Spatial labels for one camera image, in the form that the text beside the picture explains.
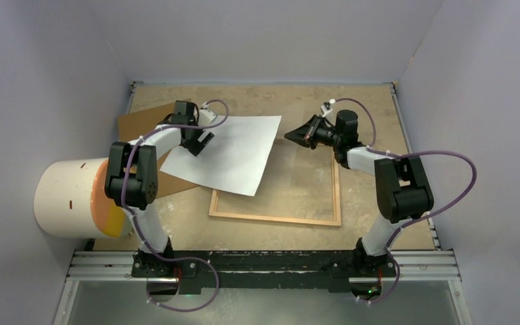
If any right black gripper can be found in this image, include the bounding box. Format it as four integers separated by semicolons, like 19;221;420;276
285;114;342;150

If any brown backing board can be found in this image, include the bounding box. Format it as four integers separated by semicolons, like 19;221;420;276
117;102;198;198

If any printed photo sheet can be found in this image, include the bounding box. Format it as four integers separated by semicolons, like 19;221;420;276
160;116;282;196

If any wooden picture frame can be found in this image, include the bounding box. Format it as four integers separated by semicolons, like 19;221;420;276
209;137;342;228

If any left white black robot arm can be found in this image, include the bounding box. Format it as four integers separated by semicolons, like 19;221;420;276
104;101;225;277

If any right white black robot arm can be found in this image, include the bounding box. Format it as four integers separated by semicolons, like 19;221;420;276
284;110;434;276

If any white cylinder orange lid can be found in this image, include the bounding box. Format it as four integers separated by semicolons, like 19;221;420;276
33;158;131;238

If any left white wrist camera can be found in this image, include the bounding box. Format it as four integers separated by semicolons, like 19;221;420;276
197;106;218;127

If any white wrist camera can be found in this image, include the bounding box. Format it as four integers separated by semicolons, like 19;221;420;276
197;106;218;127
320;99;337;118

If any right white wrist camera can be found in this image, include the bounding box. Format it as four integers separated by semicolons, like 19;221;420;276
320;99;337;118

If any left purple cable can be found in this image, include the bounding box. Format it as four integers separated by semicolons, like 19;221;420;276
121;99;230;313

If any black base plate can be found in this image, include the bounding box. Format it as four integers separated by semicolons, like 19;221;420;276
131;250;396;295

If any aluminium rail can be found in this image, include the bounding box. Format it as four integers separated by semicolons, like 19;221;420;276
67;251;460;283

